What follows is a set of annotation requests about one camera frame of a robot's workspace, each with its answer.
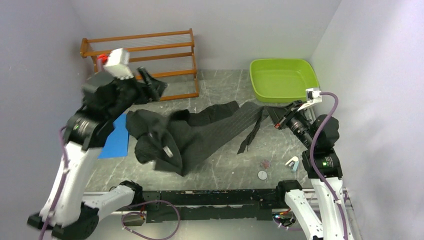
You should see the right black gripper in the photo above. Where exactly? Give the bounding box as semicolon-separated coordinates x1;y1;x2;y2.
264;99;316;148

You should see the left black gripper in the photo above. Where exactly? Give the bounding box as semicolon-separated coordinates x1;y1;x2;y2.
108;65;168;120

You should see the black pinstriped shirt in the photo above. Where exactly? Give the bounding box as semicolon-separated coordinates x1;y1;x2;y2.
126;101;269;176

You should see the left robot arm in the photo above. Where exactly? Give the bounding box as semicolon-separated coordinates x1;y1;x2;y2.
27;67;168;240

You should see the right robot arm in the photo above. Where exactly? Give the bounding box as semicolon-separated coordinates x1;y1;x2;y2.
275;100;354;240

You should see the red round brooch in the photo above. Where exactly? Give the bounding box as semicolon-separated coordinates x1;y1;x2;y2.
260;160;271;170

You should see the orange wooden shoe rack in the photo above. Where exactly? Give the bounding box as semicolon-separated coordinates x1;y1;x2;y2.
79;28;200;101

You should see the green plastic basin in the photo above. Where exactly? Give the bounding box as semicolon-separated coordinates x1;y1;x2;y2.
249;58;320;103

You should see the white round badge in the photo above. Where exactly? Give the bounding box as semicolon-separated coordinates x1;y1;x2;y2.
257;170;268;181

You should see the blue flat mat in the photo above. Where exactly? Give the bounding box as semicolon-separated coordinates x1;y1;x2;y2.
98;113;129;159

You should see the black base beam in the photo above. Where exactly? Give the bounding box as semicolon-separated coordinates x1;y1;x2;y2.
132;188;289;223

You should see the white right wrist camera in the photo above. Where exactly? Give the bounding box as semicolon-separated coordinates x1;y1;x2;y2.
297;88;323;112

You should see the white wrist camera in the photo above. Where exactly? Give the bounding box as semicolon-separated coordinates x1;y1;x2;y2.
297;88;323;112
103;48;134;80

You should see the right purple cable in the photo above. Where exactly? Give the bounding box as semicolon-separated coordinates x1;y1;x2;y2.
273;92;349;240

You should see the purple cable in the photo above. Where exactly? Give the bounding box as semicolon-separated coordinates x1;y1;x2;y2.
273;92;349;240
39;125;181;240

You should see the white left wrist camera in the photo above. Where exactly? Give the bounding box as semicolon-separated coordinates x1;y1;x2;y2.
103;48;134;80

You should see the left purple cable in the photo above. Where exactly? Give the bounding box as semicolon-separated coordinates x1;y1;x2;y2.
39;125;181;240

